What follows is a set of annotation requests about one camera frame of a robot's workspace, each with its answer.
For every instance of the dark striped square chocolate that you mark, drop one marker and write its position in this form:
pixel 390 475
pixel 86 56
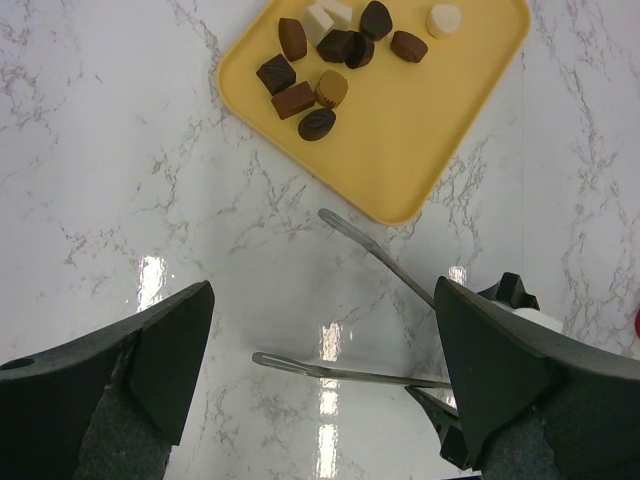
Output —
pixel 276 74

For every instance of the dark round chocolate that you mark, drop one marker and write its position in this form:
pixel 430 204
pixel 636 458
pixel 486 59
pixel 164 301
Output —
pixel 362 51

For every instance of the white square chocolate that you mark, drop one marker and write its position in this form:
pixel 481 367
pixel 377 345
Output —
pixel 316 23

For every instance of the brown oval chocolate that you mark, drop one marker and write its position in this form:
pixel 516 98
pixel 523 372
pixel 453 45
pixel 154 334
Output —
pixel 408 46

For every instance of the dark leaf oval chocolate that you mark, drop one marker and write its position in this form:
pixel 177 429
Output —
pixel 317 124

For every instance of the white teardrop chocolate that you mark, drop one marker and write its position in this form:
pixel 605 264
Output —
pixel 443 20

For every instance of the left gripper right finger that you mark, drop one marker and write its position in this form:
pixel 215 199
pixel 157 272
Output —
pixel 533 402

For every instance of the red box lid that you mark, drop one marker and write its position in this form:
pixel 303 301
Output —
pixel 637 324

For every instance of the brown barrel chocolate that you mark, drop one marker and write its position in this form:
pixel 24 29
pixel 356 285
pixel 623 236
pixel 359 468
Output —
pixel 292 39

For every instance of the metal tongs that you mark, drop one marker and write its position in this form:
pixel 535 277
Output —
pixel 376 343

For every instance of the caramel fluted cup chocolate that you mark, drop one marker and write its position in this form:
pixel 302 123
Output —
pixel 331 89

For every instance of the yellow plastic tray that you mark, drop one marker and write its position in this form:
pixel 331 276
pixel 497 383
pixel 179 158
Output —
pixel 400 123

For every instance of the white oval chocolate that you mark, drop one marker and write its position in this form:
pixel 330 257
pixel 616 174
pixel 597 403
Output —
pixel 338 11

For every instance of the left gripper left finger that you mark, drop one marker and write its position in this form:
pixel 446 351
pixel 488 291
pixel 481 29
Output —
pixel 110 404

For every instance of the brown rectangular chocolate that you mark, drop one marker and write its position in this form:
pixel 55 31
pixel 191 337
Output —
pixel 293 100

